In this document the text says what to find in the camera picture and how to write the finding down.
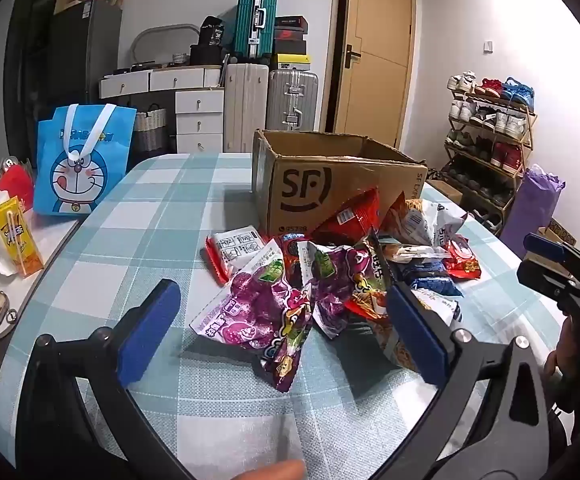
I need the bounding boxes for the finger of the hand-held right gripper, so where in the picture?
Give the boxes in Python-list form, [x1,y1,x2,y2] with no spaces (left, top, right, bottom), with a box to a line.
[524,232,580,277]
[516,260,580,307]

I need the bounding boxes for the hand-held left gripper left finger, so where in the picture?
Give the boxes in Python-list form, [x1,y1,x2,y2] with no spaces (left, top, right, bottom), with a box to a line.
[17,279,182,443]

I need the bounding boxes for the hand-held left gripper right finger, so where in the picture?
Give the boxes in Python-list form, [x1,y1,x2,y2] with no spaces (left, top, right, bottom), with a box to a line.
[386,282,553,442]

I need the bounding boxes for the blue snack packet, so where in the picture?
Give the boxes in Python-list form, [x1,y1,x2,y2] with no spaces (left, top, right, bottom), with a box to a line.
[395,260,464,299]

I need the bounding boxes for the pile of mixed snack packets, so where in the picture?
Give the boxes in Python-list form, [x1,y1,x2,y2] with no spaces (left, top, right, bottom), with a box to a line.
[190,187,483,393]

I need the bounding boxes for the brown cardboard box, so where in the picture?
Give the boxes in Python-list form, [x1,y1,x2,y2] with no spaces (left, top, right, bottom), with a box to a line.
[251,129,429,237]

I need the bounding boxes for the person's right hand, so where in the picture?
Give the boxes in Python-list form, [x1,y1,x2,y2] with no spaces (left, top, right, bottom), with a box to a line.
[543,317,578,397]

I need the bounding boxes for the person's left hand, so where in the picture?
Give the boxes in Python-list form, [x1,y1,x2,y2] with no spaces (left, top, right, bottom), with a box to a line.
[229,459,307,480]

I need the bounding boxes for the small cardboard box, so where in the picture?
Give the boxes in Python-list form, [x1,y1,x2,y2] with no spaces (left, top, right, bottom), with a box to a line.
[538,217,578,249]

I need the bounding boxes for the purple bag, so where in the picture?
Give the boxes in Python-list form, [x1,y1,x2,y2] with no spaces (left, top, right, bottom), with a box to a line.
[499,164,566,246]

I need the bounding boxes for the wooden shoe rack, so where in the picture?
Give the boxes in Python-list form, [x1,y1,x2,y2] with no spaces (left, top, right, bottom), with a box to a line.
[442,82,538,235]

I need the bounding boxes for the rows of racked shoes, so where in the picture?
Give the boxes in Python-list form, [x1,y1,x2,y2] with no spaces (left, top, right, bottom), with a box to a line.
[444,72,536,231]

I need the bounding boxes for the yellow drink carton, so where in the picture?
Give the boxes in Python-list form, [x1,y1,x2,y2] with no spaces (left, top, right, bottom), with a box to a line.
[0,197,45,279]

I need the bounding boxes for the blue cartoon tote bag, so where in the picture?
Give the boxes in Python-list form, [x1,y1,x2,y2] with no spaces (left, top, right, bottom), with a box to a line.
[33,103,137,216]

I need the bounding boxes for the red pouch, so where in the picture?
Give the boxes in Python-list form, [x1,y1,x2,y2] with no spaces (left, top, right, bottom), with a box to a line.
[0,159,36,206]

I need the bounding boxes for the woven laundry basket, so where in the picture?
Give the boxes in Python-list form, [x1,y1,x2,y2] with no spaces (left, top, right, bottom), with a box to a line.
[134,104,169,154]

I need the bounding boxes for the white drawer unit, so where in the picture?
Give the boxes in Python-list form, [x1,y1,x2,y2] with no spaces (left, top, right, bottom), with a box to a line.
[175,89,225,154]

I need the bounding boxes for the wooden door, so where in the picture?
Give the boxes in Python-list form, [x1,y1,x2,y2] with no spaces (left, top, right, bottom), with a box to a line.
[320,0,417,149]

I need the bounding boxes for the beige suitcase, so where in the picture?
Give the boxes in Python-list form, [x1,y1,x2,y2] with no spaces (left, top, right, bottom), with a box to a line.
[223,62,270,154]

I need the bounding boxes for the white vanity desk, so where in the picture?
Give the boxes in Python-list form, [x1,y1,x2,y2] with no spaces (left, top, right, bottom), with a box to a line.
[99,65,225,99]

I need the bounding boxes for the silver suitcase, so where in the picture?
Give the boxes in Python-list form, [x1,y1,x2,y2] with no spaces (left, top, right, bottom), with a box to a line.
[266,69,319,132]

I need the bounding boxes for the grey refrigerator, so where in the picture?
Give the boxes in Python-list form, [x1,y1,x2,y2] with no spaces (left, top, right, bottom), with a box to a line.
[45,0,123,161]

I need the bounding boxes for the grey arched mirror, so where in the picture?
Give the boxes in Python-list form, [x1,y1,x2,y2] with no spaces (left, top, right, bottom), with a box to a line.
[132,23,201,69]

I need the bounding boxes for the black wardrobe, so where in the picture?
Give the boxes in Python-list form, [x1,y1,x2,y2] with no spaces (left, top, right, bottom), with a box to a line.
[4,0,57,161]

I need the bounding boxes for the yellow and black shoebox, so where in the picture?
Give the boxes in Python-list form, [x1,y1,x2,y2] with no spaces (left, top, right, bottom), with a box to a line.
[275,53,312,71]

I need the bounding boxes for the black printed bag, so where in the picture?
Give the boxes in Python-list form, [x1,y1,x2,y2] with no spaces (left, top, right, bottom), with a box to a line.
[199,15,226,46]

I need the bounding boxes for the teal suitcase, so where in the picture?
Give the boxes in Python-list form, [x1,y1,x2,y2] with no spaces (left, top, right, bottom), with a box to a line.
[233,0,279,64]

